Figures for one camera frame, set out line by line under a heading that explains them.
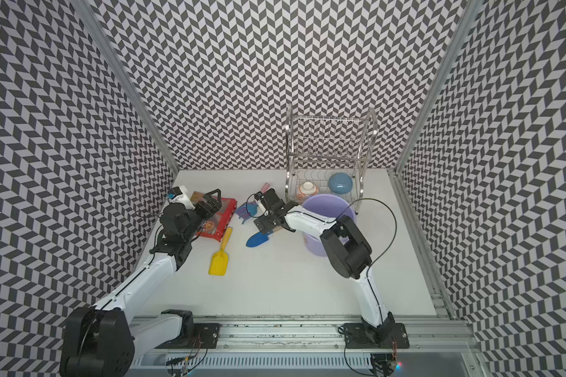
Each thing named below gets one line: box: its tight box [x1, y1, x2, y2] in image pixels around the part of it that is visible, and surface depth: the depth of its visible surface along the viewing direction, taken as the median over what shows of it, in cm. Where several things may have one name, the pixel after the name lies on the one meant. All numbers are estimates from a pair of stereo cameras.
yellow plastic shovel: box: [209, 226, 233, 276], surface depth 89 cm
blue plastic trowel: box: [246, 225, 284, 248], surface depth 96 cm
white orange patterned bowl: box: [296, 180, 319, 205], surface depth 101 cm
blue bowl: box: [327, 172, 353, 194], surface depth 107 cm
